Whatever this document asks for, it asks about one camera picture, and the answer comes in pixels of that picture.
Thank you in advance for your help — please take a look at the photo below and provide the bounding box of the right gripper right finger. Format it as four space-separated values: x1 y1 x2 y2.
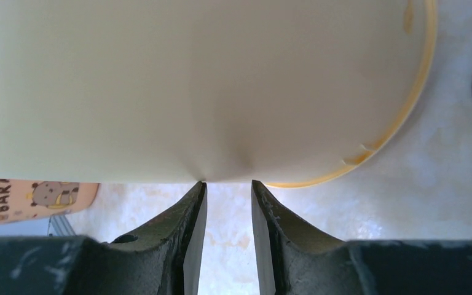
251 181 472 294

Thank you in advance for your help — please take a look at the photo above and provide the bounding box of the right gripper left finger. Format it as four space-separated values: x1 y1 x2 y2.
0 182 207 294

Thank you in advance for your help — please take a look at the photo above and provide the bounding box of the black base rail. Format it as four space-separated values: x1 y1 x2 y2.
47 215 76 237

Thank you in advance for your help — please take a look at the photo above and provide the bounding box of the yellow capybara bucket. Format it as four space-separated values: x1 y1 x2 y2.
0 1 438 187

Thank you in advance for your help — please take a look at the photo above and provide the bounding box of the orange capybara bucket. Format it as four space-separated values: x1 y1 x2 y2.
0 179 99 224

